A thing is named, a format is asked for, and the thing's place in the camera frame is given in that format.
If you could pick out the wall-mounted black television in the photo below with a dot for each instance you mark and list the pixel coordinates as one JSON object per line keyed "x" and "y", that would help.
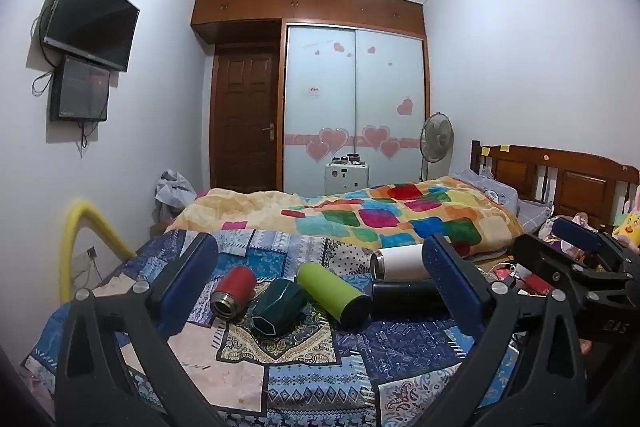
{"x": 92, "y": 14}

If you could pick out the standing fan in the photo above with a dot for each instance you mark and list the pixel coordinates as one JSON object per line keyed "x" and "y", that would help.
{"x": 436, "y": 139}

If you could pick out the lime green cup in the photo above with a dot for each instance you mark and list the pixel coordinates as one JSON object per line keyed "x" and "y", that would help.
{"x": 330, "y": 292}

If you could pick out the black cup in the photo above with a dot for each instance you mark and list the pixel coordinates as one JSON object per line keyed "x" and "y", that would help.
{"x": 405, "y": 297}

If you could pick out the red cup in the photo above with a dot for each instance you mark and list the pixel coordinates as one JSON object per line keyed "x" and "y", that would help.
{"x": 236, "y": 287}

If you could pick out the yellow plush toy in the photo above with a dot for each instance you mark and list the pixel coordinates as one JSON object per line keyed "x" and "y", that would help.
{"x": 629, "y": 229}

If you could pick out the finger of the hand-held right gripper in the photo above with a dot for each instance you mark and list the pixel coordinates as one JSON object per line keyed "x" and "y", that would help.
{"x": 537, "y": 257}
{"x": 575, "y": 233}

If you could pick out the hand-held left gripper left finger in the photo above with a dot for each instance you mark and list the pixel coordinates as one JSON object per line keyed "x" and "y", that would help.
{"x": 192, "y": 279}

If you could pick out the grey cloth pile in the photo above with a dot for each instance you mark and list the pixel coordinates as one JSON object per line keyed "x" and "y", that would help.
{"x": 172, "y": 192}

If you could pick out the wooden wardrobe with heart stickers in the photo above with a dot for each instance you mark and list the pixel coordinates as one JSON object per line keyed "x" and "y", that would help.
{"x": 320, "y": 7}

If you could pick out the red packet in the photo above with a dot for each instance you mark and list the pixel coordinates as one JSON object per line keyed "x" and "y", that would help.
{"x": 532, "y": 283}

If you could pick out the colourful patch quilt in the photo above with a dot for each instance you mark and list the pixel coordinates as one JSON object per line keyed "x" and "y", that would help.
{"x": 380, "y": 212}

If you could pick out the grey printed pillow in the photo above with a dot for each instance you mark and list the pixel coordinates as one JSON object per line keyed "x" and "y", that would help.
{"x": 492, "y": 194}

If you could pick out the blue patchwork blanket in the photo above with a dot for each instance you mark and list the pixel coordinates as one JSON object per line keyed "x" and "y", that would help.
{"x": 300, "y": 372}

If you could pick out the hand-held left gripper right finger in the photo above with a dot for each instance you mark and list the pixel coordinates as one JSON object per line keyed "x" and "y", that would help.
{"x": 452, "y": 284}

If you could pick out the white cup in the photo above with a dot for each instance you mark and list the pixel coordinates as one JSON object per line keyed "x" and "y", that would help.
{"x": 402, "y": 263}

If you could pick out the small white appliance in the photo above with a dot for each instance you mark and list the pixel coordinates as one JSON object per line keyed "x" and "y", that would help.
{"x": 346, "y": 179}

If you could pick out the wooden bed headboard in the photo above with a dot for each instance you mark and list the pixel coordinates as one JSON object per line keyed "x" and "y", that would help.
{"x": 570, "y": 172}

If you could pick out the wall socket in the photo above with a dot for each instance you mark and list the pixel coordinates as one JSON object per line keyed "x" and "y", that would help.
{"x": 85, "y": 259}

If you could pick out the brown wooden door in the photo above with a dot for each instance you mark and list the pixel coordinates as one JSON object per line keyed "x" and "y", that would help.
{"x": 245, "y": 122}

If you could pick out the small wall-mounted monitor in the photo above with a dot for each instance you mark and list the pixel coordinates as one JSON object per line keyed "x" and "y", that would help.
{"x": 80, "y": 89}

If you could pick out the yellow foam tube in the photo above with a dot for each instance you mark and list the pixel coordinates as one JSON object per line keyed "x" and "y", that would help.
{"x": 75, "y": 217}

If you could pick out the dark green faceted cup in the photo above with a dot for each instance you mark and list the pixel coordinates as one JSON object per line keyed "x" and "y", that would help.
{"x": 280, "y": 307}

